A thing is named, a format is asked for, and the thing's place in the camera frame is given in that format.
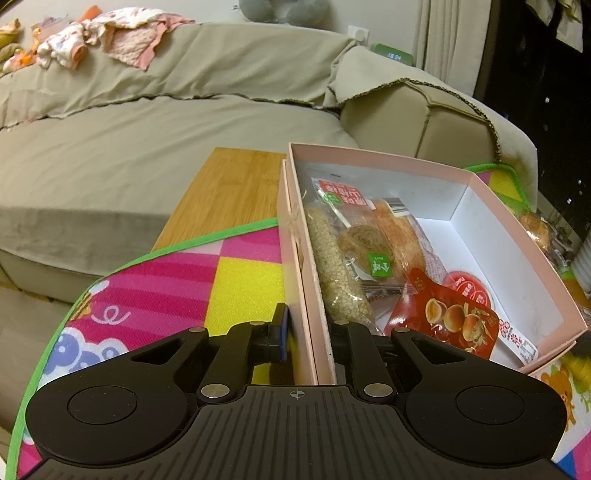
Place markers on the orange bread packet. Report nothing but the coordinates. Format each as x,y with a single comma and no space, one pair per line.
404,240

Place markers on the sesame bar packet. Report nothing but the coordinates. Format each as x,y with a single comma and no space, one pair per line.
337,272

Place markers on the small orange toys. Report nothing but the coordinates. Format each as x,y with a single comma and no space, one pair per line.
18,60

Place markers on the orange cloth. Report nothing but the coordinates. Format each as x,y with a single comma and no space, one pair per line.
90,12

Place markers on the green digital clock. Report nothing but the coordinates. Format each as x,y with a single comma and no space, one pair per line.
391,53

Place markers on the grey neck pillow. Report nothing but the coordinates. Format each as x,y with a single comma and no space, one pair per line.
281,10

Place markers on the pink floral baby clothes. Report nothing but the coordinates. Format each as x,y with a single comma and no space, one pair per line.
124,39

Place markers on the pink cardboard box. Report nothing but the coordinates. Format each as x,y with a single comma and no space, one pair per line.
498,217

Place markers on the white wall socket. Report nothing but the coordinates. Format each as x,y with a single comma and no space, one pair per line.
358,35

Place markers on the yellow cushion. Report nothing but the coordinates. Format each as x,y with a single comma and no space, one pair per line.
8,39

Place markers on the colourful cartoon play mat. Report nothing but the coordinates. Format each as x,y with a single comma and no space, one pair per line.
240,286

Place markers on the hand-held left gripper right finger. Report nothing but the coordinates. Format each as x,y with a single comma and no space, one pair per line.
355,344

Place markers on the beige fringed sofa throw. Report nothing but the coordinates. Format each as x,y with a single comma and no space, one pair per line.
415,99

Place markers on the pastry packet with red label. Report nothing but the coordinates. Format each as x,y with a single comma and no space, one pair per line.
341,198

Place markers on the red and white snack packet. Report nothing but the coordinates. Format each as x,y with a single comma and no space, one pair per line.
466,288

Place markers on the beige sofa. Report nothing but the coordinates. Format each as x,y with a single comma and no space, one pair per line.
138,152

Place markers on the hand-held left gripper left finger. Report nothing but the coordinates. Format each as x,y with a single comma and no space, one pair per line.
281,332

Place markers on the clear bread packet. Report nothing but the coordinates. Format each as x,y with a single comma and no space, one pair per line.
538,233

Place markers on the red chestnut pouch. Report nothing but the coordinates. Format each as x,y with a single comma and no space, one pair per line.
443,314

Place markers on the beige curtain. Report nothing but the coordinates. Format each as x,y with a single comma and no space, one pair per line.
450,41

